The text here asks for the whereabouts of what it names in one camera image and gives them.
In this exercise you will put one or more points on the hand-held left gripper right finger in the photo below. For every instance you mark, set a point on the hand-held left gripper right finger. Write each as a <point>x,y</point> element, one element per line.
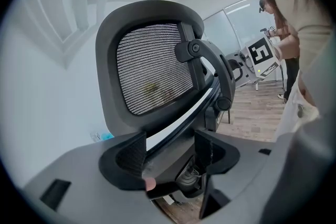
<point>219,157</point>

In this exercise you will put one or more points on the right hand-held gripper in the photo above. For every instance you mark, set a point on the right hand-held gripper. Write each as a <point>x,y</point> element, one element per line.
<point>261,53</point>

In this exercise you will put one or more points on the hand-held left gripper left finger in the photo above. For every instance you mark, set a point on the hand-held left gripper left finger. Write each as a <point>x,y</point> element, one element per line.
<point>123,162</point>

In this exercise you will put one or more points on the black mesh office chair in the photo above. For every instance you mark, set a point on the black mesh office chair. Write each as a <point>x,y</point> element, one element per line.
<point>110,42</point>

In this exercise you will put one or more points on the person's right forearm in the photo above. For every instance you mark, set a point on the person's right forearm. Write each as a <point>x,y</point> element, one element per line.
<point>288,47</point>

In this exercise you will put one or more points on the person's left hand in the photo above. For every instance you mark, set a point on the person's left hand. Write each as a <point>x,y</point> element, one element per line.
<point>150,184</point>

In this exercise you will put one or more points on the blue plastic packet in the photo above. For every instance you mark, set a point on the blue plastic packet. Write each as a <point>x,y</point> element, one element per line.
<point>106,136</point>

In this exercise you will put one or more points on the frosted glass partition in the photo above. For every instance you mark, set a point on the frosted glass partition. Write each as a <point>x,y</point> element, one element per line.
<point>231,29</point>

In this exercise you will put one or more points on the person's white trousers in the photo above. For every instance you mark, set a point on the person's white trousers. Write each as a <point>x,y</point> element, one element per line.
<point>291,112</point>

